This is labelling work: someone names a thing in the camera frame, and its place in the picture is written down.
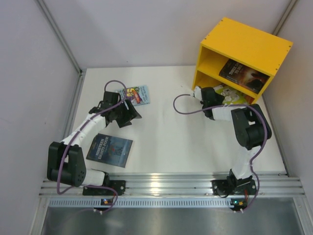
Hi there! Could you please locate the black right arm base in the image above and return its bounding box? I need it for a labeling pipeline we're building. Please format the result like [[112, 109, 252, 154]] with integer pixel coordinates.
[[211, 170, 257, 198]]

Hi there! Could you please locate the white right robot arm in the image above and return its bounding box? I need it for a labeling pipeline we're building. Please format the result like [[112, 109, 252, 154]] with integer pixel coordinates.
[[194, 86, 272, 190]]

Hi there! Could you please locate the Nineteen Eighty-Four blue book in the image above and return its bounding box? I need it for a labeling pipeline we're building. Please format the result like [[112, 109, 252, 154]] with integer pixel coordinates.
[[86, 134, 133, 168]]

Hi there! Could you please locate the Three Days To See book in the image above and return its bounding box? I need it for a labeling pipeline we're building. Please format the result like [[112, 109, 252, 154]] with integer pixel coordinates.
[[219, 59, 269, 94]]

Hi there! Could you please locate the yellow wooden shelf box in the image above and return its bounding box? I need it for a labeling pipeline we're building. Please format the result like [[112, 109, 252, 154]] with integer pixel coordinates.
[[192, 17, 293, 104]]

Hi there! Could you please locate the orange treehouse book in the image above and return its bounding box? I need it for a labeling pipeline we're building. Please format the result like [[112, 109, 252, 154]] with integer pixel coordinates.
[[243, 94, 257, 105]]

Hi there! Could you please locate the aluminium mounting rail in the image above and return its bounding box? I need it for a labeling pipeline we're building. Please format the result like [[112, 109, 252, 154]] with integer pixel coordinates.
[[39, 174, 305, 208]]

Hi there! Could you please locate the green comic book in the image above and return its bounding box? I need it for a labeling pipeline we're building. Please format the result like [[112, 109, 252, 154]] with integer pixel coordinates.
[[213, 84, 248, 105]]

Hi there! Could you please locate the light blue treehouse book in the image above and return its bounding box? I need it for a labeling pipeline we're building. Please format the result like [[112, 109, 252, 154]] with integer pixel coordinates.
[[116, 85, 150, 106]]

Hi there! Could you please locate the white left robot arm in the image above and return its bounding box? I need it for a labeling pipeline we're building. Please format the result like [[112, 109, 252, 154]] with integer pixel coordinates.
[[47, 92, 142, 187]]

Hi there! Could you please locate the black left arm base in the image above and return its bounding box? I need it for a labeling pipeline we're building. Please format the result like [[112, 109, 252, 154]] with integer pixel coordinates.
[[83, 173, 126, 196]]

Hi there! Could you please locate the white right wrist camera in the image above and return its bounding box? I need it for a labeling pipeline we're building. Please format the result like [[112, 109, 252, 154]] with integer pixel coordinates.
[[193, 86, 202, 100]]

